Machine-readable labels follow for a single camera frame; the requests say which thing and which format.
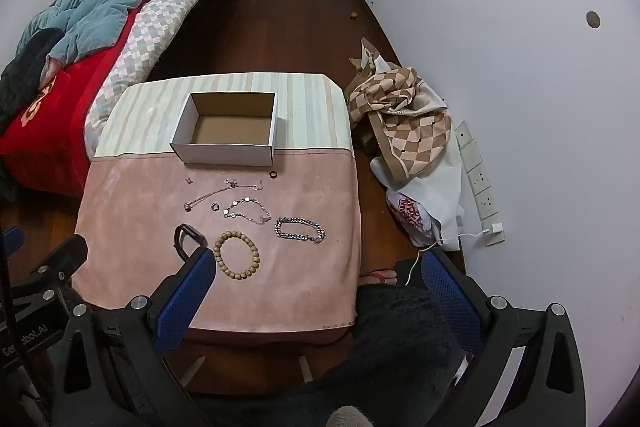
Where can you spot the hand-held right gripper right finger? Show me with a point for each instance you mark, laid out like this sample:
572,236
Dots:
450,302

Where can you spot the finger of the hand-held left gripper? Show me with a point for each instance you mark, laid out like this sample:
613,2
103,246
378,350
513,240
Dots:
55,269
11,239

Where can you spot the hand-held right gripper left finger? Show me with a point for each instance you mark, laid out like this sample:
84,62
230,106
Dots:
182,302

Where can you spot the cardboard box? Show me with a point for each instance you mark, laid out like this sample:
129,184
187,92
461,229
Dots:
225,154

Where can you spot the white table leg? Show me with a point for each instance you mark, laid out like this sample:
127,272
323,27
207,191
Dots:
192,369
305,368

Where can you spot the person's black fuzzy pants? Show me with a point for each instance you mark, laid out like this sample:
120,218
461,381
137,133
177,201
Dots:
400,357

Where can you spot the person's foot in flip-flop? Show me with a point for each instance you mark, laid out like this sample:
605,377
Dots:
379,278

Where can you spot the white charger plug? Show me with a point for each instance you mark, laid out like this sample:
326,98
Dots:
496,233

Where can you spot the white plastic bag red print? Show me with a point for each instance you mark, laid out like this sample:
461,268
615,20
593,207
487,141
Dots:
410,212

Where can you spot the pink striped tablecloth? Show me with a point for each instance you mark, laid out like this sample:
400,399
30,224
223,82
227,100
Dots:
280,287

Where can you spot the white cloth bag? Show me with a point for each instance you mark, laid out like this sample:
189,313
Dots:
445,197

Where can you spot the bed with red blanket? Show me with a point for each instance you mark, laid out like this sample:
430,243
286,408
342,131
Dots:
65,117

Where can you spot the dark fuzzy garment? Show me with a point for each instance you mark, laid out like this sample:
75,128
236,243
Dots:
20,77

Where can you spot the beige checked cloth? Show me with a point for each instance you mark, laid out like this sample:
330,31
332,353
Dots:
400,107

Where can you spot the grey checked quilt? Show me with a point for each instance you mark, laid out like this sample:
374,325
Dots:
150,32

